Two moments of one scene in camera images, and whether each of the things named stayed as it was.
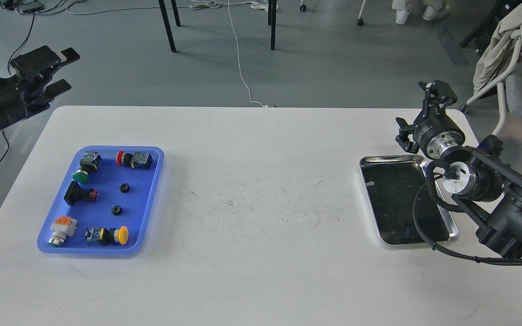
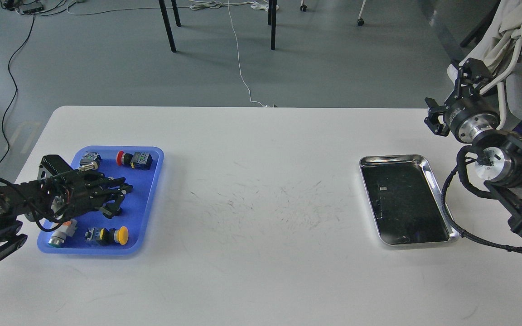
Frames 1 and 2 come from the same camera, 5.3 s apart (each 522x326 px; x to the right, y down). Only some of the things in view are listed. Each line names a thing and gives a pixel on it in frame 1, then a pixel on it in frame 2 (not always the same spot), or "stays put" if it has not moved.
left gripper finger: (48, 93) → (110, 209)
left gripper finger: (34, 65) → (112, 184)
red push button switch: (140, 160) stays put
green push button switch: (89, 161) stays put
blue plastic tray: (103, 206) stays put
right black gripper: (434, 131) → (468, 117)
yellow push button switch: (95, 237) stays put
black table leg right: (272, 17) stays put
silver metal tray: (392, 182) stays put
